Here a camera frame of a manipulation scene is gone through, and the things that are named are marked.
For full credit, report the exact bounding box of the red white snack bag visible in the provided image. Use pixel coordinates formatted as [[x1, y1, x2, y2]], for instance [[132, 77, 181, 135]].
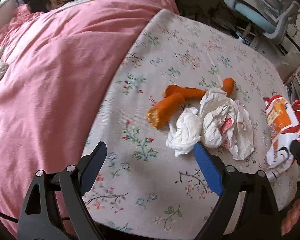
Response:
[[263, 95, 300, 182]]

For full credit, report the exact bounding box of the white paper wrapper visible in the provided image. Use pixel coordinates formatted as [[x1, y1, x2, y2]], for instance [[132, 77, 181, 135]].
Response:
[[198, 88, 254, 160]]

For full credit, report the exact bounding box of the pink duvet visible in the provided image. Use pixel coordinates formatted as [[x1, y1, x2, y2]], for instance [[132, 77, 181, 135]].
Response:
[[0, 0, 180, 238]]

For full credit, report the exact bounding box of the white tissue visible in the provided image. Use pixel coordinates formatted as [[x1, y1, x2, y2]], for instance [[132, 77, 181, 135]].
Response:
[[166, 107, 203, 157]]

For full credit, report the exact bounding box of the floral white bed sheet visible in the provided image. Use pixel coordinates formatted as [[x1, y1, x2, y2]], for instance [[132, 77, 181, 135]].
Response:
[[83, 10, 286, 239]]

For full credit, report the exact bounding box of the blue grey desk chair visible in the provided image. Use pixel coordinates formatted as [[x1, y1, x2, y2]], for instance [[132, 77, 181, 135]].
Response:
[[224, 0, 300, 44]]

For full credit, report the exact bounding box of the orange peel large piece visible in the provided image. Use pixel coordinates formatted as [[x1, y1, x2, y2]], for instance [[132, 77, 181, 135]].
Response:
[[147, 85, 206, 129]]

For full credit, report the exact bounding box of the orange peel small piece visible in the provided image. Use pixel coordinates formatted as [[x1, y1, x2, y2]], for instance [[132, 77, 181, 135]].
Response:
[[221, 77, 235, 97]]

